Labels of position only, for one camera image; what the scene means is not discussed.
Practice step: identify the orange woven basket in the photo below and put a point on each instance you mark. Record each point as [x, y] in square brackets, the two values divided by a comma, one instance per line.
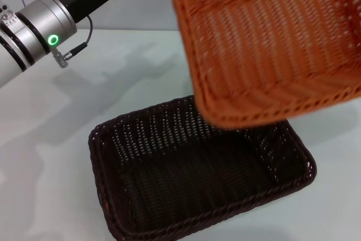
[268, 49]

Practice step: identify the dark brown woven basket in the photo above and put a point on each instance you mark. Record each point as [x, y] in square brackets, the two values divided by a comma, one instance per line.
[197, 184]

